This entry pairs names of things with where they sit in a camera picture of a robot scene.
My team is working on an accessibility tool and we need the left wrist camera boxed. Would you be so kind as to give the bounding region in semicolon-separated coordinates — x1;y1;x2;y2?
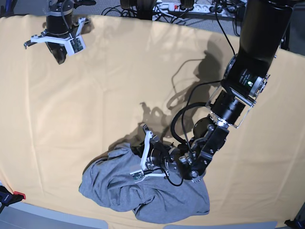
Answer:
130;170;145;183

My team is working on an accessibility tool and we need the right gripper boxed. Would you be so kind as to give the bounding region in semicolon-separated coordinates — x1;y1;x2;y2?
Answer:
24;18;91;64

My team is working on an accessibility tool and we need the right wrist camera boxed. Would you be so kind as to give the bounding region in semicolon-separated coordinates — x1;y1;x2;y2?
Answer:
66;36;86;56

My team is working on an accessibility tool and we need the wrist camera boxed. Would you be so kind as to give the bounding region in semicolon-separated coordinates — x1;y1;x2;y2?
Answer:
66;36;86;56
130;170;145;183

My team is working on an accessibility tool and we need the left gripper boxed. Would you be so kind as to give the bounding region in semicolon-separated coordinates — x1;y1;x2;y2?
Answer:
139;124;179;176

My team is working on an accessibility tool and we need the black clamp right corner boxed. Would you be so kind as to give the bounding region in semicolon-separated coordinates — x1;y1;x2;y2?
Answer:
285;217;305;229

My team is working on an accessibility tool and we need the grey t-shirt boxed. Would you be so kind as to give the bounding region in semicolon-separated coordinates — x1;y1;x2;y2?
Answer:
79;143;210;224

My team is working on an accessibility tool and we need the black robot base post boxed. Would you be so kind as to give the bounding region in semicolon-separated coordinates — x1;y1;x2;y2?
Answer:
136;0;157;21

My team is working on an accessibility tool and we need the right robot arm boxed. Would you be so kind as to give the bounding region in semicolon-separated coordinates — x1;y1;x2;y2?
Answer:
24;0;96;64

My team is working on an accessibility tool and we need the red black clamp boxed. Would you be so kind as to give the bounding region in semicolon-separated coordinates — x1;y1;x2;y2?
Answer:
0;186;26;207

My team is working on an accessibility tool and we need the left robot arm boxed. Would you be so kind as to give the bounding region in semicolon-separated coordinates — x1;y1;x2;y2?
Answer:
130;0;296;182

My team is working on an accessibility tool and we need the white power strip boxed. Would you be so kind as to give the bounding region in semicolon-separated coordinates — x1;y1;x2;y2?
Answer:
153;0;245;18

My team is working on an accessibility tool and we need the yellow table cloth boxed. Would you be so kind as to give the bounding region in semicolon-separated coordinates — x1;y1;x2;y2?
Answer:
0;15;305;229

